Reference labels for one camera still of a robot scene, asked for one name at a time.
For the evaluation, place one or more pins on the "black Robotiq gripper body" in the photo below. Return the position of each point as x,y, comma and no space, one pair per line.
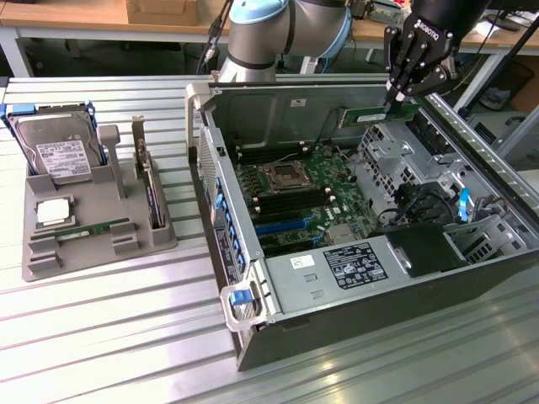
446,19

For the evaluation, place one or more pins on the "green RAM stick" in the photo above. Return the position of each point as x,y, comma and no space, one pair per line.
366,115
80,232

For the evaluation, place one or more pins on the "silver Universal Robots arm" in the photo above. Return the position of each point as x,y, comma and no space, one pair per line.
269,33

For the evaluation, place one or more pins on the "black RAM slot bank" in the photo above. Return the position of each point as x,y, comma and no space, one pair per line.
290,201
273,152

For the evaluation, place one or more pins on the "black tripod pole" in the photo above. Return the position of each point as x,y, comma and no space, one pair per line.
497,63

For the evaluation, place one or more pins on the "metal disk bay cage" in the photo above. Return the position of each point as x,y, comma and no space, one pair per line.
387,164

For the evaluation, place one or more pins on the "blue disk bay lever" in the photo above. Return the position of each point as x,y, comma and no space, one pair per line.
464,205

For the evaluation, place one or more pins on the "green motherboard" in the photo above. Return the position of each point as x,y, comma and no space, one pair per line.
320,189

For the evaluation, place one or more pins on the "silver chipset heatsink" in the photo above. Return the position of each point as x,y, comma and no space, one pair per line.
342,234

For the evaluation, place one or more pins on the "blue expansion slot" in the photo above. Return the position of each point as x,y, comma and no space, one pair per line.
282,227

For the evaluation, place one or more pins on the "grey power supply unit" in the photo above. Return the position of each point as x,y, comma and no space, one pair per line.
328,273

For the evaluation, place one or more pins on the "open black PC case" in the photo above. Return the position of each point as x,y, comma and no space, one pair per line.
379,303

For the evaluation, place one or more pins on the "cardboard box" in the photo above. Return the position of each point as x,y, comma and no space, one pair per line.
162,10

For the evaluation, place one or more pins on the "blue case release latch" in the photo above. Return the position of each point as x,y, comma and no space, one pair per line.
239,297

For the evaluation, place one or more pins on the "grey parts rack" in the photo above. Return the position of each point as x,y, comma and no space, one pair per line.
97,219

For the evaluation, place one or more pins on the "hard disk in blue caddy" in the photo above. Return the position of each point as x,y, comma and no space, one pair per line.
59,147

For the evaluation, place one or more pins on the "silver CPU chip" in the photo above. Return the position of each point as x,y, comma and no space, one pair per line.
54,211

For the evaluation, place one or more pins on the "wooden desk with white frame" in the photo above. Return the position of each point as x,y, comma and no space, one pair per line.
379,33
84,25

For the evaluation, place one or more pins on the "CPU socket with metal frame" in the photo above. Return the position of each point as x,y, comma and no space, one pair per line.
280,177

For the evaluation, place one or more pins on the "graphics card with metal bracket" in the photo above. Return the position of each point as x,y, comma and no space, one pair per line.
149,177

